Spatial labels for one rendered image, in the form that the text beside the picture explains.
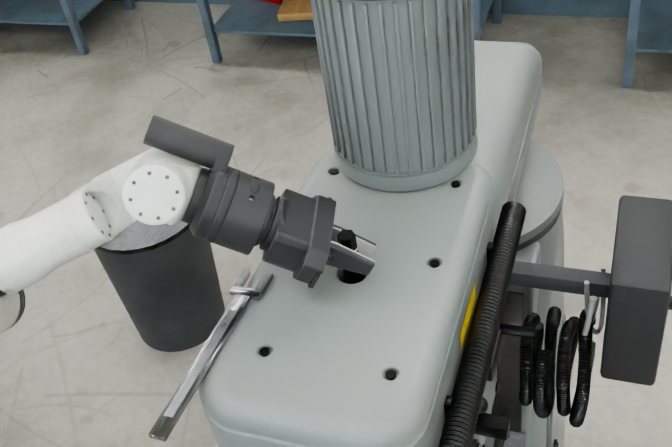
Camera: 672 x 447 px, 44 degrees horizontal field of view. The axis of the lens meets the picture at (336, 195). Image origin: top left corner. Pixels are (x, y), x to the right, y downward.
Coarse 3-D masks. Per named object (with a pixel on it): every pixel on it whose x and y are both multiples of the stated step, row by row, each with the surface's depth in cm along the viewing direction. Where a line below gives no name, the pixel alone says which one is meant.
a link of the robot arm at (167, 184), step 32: (160, 128) 89; (160, 160) 88; (192, 160) 91; (224, 160) 91; (128, 192) 86; (160, 192) 86; (192, 192) 90; (224, 192) 90; (160, 224) 87; (192, 224) 91
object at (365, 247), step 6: (336, 228) 96; (342, 228) 96; (336, 234) 96; (336, 240) 97; (360, 240) 97; (366, 240) 97; (360, 246) 97; (366, 246) 97; (372, 246) 97; (360, 252) 98; (366, 252) 98; (372, 252) 98
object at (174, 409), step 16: (240, 272) 100; (240, 288) 98; (256, 288) 98; (240, 304) 96; (224, 320) 94; (224, 336) 93; (208, 352) 91; (192, 368) 90; (208, 368) 90; (192, 384) 88; (176, 400) 86; (160, 416) 85; (176, 416) 85; (160, 432) 84
